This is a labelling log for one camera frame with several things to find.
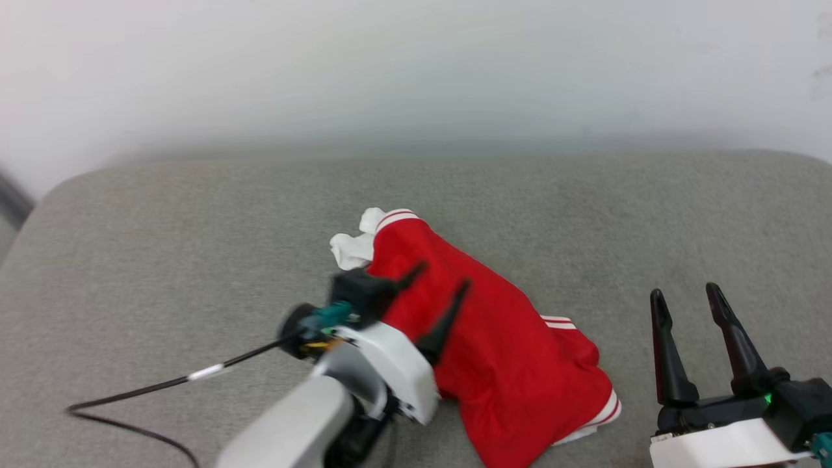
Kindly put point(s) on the grey fabric sofa cushion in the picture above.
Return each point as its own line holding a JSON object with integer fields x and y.
{"x": 162, "y": 260}

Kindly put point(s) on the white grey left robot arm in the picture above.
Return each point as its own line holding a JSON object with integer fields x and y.
{"x": 292, "y": 422}

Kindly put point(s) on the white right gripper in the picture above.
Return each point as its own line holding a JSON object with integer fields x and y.
{"x": 715, "y": 445}

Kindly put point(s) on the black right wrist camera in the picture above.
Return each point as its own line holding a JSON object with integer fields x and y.
{"x": 806, "y": 406}

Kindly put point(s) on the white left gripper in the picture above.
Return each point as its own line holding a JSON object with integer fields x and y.
{"x": 403, "y": 370}

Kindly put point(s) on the red basketball jersey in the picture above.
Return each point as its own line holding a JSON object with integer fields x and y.
{"x": 507, "y": 364}

